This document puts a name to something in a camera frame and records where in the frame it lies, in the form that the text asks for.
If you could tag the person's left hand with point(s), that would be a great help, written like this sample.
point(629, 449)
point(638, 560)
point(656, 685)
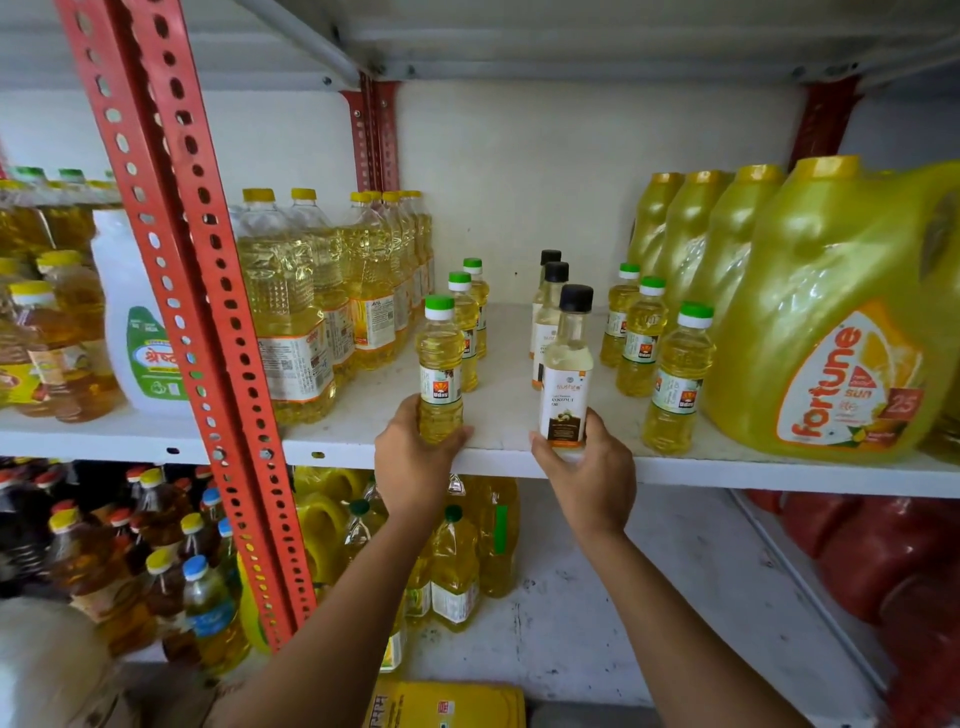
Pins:
point(411, 472)

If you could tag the person's right hand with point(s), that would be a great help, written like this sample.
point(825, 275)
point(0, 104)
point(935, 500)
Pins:
point(596, 487)

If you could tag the person's left thumb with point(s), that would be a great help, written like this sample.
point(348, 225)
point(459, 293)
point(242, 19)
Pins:
point(456, 443)

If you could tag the person's right thumb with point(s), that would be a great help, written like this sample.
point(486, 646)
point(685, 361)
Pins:
point(546, 457)

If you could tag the black-capped clear oil bottle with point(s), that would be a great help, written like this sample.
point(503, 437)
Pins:
point(548, 307)
point(566, 375)
point(550, 256)

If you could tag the small green-capped oil bottle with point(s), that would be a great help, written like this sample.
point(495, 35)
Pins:
point(466, 330)
point(481, 300)
point(440, 352)
point(619, 315)
point(679, 375)
point(641, 337)

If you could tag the person's left forearm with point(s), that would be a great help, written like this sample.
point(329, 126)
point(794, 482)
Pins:
point(337, 637)

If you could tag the person's right forearm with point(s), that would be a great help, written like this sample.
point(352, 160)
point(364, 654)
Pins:
point(675, 645)

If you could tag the white metal shelf board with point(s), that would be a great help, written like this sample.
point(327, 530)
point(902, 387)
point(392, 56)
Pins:
point(112, 441)
point(600, 37)
point(45, 45)
point(510, 405)
point(600, 600)

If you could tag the group of pale oil bottles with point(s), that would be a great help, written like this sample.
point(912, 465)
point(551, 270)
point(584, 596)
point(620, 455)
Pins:
point(454, 570)

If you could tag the row of yellow-capped oil bottles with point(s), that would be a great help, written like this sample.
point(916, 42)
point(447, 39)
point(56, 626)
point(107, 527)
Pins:
point(289, 300)

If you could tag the large yellow oil jug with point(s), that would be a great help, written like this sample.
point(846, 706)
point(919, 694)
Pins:
point(731, 247)
point(690, 225)
point(651, 217)
point(825, 300)

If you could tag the yellow carton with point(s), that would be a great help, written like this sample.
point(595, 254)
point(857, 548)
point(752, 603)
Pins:
point(442, 706)

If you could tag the red perforated rack upright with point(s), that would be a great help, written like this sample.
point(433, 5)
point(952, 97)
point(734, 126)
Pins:
point(386, 135)
point(821, 120)
point(355, 142)
point(187, 247)

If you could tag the red oil jug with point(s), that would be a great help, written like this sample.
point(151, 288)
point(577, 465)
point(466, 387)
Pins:
point(926, 660)
point(885, 555)

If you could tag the white jug with green label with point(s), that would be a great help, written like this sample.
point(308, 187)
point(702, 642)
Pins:
point(127, 300)

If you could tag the group of dark oil bottles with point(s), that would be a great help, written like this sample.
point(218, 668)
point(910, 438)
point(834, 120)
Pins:
point(112, 555)

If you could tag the group of amber oil bottles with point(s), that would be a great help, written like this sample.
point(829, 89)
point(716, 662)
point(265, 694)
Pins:
point(60, 337)

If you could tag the white sack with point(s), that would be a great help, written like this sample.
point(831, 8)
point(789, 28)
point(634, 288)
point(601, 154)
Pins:
point(45, 667)

